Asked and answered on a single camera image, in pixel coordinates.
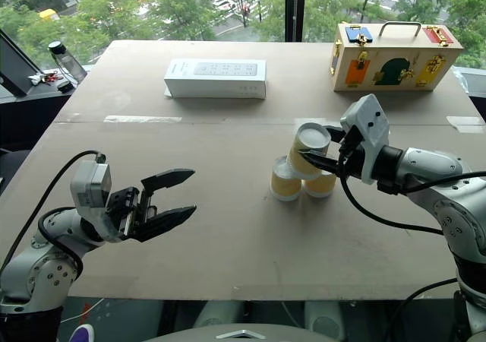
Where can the black window frame post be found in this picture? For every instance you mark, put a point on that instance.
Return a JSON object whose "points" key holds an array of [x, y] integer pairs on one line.
{"points": [[294, 7]]}

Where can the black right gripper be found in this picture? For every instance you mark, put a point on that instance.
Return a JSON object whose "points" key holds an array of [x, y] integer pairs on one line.
{"points": [[351, 161]]}

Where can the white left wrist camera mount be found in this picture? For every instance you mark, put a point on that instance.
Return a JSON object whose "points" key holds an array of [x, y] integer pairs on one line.
{"points": [[91, 186]]}

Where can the clear tape strip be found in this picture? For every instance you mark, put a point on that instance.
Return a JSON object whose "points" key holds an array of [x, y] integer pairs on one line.
{"points": [[465, 124]]}

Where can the white cardboard product box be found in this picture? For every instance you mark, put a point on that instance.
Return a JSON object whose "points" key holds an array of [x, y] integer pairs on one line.
{"points": [[216, 78]]}

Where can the bunch of keys red tag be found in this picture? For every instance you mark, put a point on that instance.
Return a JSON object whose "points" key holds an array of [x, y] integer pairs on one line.
{"points": [[47, 78]]}

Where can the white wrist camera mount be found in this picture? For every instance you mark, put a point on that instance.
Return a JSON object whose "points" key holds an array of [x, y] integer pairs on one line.
{"points": [[91, 186], [370, 125]]}

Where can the clear water bottle black lid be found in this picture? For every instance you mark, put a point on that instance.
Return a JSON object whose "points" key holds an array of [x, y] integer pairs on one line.
{"points": [[70, 62]]}

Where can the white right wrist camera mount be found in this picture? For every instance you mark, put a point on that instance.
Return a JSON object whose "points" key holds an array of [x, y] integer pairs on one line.
{"points": [[370, 125]]}

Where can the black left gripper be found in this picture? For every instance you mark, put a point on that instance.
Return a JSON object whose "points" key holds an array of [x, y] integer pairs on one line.
{"points": [[127, 209]]}

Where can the yellow paper cup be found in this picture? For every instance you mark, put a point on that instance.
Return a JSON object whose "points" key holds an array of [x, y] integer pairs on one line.
{"points": [[284, 186], [300, 161], [319, 185]]}

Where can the dark tilted monitor panel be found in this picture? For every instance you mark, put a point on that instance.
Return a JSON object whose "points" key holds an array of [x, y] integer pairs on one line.
{"points": [[15, 66]]}

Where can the small black round object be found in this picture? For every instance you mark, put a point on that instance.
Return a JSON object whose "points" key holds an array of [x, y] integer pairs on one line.
{"points": [[65, 86]]}

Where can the dark rounded shape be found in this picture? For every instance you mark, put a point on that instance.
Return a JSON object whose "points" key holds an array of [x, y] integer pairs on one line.
{"points": [[324, 317]]}

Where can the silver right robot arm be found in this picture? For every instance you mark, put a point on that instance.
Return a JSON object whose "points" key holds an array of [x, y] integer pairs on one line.
{"points": [[452, 190]]}

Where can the grey robot torso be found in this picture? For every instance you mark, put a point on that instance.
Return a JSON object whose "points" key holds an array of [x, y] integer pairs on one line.
{"points": [[243, 334]]}

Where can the purple round object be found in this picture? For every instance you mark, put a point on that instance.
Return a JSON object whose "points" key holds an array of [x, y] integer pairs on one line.
{"points": [[82, 334]]}

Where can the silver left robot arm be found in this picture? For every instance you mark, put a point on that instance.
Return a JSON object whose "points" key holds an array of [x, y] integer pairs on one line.
{"points": [[41, 277]]}

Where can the black side desk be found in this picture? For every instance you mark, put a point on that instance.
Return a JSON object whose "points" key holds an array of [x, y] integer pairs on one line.
{"points": [[34, 114]]}

